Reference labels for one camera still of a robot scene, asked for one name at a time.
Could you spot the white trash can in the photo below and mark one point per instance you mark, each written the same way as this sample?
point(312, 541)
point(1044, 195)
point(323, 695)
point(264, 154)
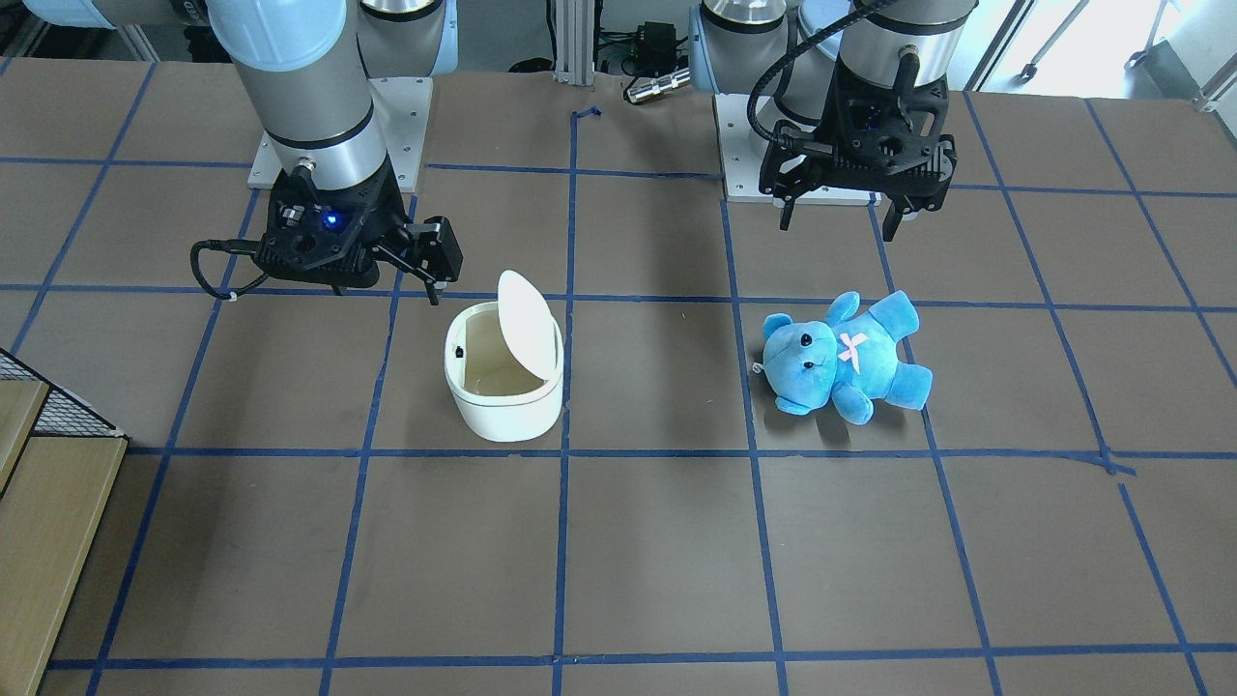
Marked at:
point(504, 363)

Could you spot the aluminium frame post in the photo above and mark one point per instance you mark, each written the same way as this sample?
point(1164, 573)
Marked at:
point(574, 27)

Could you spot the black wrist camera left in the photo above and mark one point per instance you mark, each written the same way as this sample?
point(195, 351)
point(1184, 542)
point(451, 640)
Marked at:
point(889, 127)

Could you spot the blue teddy bear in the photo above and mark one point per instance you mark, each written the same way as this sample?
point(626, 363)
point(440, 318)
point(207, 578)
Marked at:
point(847, 358)

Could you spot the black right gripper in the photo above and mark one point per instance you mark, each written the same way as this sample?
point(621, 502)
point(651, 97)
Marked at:
point(388, 212)

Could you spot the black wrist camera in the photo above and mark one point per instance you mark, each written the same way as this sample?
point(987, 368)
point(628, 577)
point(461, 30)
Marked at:
point(889, 127)
point(311, 236)

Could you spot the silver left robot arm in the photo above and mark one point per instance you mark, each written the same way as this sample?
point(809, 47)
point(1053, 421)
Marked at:
point(778, 57)

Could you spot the wire grid storage box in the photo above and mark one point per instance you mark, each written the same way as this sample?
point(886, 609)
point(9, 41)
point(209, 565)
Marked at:
point(60, 459)

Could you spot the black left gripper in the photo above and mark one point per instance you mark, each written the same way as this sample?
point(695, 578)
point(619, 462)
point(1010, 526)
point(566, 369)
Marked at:
point(833, 118)

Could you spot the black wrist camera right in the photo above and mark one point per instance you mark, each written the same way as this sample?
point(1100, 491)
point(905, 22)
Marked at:
point(311, 236)

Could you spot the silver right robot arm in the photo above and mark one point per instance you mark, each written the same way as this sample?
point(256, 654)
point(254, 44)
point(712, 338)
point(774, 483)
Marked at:
point(294, 57)

